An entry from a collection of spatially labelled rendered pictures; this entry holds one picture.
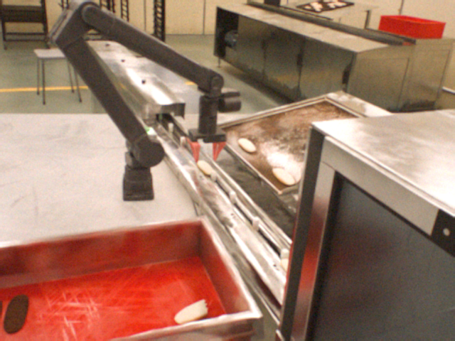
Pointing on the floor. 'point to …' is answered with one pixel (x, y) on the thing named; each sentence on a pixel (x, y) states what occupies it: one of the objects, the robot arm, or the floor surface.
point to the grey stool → (44, 69)
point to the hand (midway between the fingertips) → (205, 158)
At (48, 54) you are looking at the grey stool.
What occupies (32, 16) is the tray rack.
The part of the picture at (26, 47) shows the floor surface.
